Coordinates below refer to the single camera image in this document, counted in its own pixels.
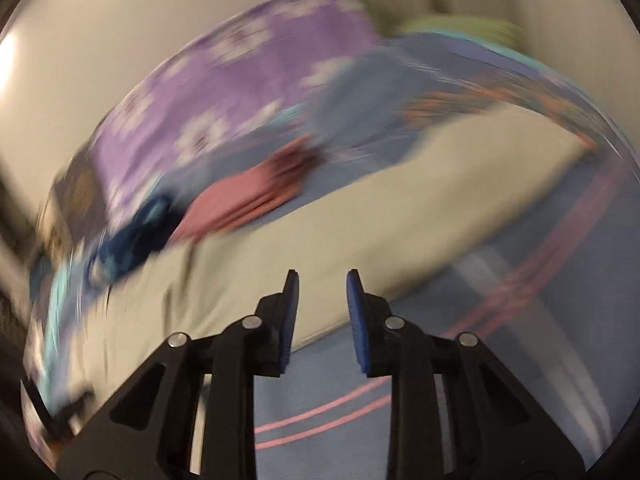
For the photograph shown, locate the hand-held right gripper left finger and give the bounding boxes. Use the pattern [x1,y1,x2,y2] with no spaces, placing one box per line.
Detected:
[55,269,301,480]

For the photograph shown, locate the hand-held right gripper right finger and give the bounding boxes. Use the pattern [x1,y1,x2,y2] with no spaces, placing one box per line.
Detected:
[346,269,587,480]

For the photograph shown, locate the beige garment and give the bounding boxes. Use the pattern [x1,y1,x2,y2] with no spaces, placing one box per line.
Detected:
[44,107,600,408]

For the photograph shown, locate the pink folded clothes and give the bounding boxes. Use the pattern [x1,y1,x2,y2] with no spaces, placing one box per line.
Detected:
[171,135,323,247]

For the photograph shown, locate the blue striped bed sheet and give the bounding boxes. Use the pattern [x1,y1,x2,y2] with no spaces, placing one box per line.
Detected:
[30,30,640,476]

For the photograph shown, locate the navy star-print blanket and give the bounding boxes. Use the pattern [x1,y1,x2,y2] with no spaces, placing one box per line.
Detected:
[87,194,175,287]

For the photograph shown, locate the purple floral pillow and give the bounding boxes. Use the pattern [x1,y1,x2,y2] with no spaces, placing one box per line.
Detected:
[92,0,387,221]

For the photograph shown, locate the dark pillow gold tree print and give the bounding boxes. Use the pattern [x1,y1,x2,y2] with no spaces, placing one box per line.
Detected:
[42,152,107,243]

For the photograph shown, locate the green cloth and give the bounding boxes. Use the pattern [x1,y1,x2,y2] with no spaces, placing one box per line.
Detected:
[399,14,527,53]

